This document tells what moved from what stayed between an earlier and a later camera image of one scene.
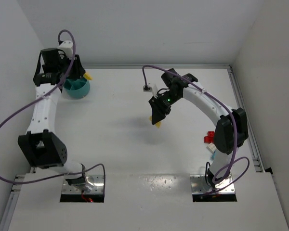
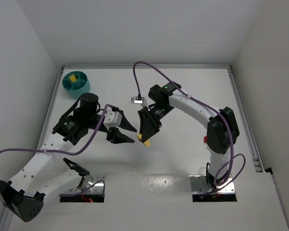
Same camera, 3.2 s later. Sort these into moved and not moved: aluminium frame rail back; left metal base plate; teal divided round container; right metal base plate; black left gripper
Moved: black left gripper
Not moved: right metal base plate; teal divided round container; aluminium frame rail back; left metal base plate
